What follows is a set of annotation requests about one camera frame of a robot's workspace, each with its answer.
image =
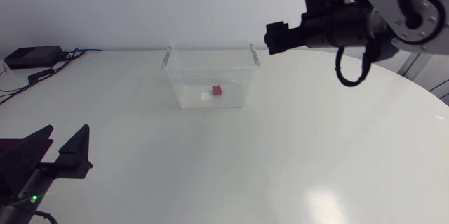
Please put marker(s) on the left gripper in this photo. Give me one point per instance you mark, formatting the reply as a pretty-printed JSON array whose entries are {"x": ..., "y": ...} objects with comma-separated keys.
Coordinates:
[{"x": 26, "y": 189}]

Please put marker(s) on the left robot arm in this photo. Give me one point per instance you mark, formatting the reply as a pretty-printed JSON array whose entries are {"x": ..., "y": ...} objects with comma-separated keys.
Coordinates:
[{"x": 14, "y": 217}]

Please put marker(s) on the clear plastic container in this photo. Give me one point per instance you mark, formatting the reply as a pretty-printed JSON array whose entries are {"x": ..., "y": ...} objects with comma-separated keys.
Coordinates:
[{"x": 210, "y": 73}]

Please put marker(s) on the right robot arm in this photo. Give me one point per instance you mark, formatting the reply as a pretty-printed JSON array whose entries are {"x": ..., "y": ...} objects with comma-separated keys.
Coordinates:
[{"x": 410, "y": 10}]

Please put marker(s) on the red toy brick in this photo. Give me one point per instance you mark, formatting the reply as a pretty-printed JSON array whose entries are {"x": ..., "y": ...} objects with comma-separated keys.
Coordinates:
[{"x": 216, "y": 90}]

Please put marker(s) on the black power brick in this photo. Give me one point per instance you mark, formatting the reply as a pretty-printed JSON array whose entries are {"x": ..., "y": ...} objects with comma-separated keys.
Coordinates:
[{"x": 33, "y": 56}]

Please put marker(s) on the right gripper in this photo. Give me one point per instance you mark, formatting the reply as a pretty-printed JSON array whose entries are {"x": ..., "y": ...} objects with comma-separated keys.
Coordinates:
[{"x": 333, "y": 27}]

